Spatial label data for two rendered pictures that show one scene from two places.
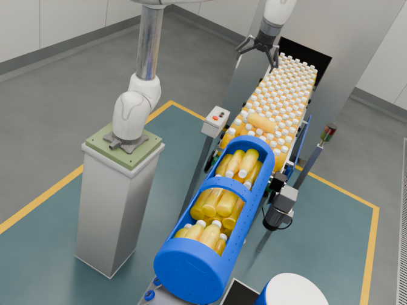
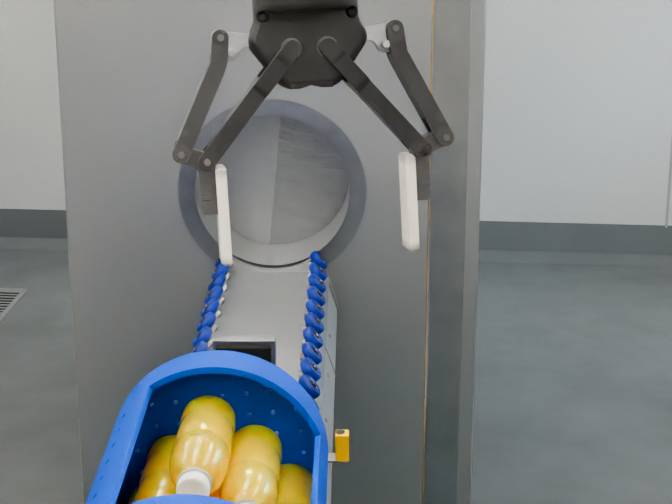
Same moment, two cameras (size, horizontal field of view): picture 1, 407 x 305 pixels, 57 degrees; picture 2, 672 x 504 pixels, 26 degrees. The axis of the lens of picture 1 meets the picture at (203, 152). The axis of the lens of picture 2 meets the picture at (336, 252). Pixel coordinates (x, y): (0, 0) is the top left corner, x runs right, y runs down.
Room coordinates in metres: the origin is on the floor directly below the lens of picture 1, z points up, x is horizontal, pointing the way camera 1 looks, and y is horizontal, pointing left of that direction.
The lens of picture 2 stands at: (2.58, -0.23, 1.94)
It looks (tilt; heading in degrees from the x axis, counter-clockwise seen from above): 18 degrees down; 171
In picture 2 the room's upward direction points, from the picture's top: straight up
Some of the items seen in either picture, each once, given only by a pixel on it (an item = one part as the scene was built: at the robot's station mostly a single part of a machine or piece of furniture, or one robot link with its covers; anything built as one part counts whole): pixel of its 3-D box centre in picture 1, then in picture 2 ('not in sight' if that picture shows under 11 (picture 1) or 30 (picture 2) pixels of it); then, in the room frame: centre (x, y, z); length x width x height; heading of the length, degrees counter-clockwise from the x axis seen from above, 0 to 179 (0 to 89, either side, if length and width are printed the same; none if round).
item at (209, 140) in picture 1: (194, 183); not in sight; (1.98, -0.01, 0.50); 0.04 x 0.04 x 1.00; 80
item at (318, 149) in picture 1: (285, 204); not in sight; (2.04, -0.68, 0.55); 0.04 x 0.04 x 1.10; 80
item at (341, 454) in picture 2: not in sight; (325, 445); (0.49, 0.10, 0.92); 0.08 x 0.03 x 0.05; 80
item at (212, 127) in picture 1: (215, 121); not in sight; (1.98, -0.01, 1.05); 0.20 x 0.10 x 0.10; 170
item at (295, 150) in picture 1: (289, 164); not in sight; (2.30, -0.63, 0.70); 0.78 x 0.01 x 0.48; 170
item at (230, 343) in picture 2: not in sight; (244, 384); (0.42, -0.02, 1.00); 0.10 x 0.04 x 0.15; 80
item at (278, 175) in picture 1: (276, 182); not in sight; (1.74, -0.46, 0.95); 0.10 x 0.07 x 0.10; 80
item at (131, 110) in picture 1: (130, 112); not in sight; (1.55, 0.41, 1.21); 0.18 x 0.16 x 0.22; 179
